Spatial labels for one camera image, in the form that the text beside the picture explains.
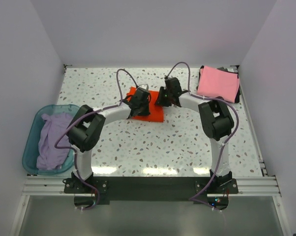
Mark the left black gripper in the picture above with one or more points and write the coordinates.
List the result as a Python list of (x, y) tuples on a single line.
[(147, 111)]

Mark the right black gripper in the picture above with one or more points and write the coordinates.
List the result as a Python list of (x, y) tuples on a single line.
[(160, 102)]

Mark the orange t shirt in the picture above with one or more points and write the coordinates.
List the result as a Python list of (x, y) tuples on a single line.
[(156, 112)]

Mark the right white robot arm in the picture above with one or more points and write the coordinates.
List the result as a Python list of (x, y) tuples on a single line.
[(216, 121)]

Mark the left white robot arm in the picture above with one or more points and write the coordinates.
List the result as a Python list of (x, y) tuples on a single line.
[(86, 127)]

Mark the pink folded t shirt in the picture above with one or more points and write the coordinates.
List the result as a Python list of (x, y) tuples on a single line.
[(218, 82)]

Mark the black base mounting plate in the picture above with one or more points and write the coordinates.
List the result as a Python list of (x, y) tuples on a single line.
[(103, 190)]

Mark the lavender t shirt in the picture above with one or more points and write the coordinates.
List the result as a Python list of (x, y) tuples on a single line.
[(51, 158)]

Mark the teal plastic basket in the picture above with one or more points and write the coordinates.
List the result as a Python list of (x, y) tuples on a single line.
[(31, 152)]

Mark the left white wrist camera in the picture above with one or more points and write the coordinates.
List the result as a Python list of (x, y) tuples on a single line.
[(144, 86)]

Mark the aluminium frame rail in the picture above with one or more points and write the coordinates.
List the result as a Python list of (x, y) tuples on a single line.
[(248, 169)]

